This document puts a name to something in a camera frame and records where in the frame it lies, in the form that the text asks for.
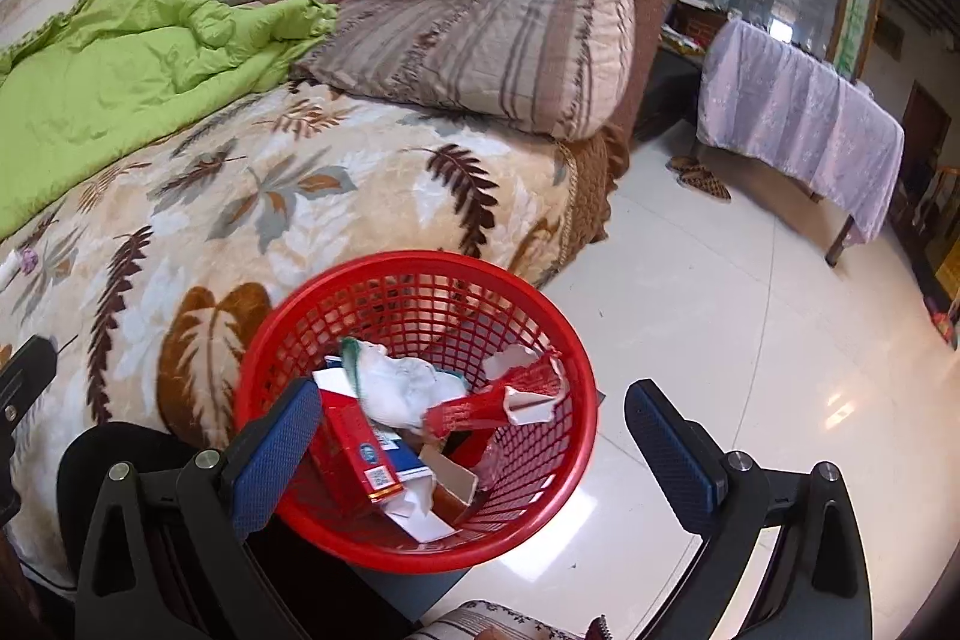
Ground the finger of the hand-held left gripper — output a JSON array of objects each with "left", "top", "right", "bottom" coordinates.
[{"left": 0, "top": 336, "right": 59, "bottom": 525}]

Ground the patterned cushion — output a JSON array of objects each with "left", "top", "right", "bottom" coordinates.
[{"left": 420, "top": 599, "right": 612, "bottom": 640}]

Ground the wooden table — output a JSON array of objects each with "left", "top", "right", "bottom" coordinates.
[{"left": 806, "top": 190, "right": 857, "bottom": 270}]

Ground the red cigarette box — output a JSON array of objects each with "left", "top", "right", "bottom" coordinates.
[{"left": 311, "top": 370, "right": 404, "bottom": 517}]

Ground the dark low cabinet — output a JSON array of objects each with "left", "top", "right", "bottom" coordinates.
[{"left": 636, "top": 29, "right": 706, "bottom": 144}]

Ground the green quilt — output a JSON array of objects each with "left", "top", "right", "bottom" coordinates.
[{"left": 0, "top": 0, "right": 342, "bottom": 244}]

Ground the black stool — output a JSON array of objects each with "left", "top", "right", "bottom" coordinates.
[{"left": 56, "top": 422, "right": 466, "bottom": 640}]

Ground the grey sock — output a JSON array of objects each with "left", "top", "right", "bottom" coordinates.
[{"left": 341, "top": 338, "right": 470, "bottom": 431}]

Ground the blue white box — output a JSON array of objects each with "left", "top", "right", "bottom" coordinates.
[{"left": 371, "top": 430, "right": 462, "bottom": 543}]

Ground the green wall hanging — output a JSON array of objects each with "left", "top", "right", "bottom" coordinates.
[{"left": 836, "top": 0, "right": 880, "bottom": 79}]

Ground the torn red white box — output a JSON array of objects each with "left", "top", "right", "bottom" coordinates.
[{"left": 424, "top": 347, "right": 563, "bottom": 491}]

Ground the red plastic mesh basket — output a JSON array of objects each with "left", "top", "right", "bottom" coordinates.
[{"left": 234, "top": 250, "right": 601, "bottom": 573}]

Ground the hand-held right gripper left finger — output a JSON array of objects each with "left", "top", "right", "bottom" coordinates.
[{"left": 73, "top": 377, "right": 323, "bottom": 640}]

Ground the striped pillow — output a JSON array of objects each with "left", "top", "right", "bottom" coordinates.
[{"left": 289, "top": 0, "right": 637, "bottom": 142}]

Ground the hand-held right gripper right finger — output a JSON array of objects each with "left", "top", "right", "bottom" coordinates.
[{"left": 625, "top": 379, "right": 875, "bottom": 640}]

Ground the table with lilac cloth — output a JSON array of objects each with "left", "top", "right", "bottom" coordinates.
[{"left": 696, "top": 17, "right": 906, "bottom": 244}]

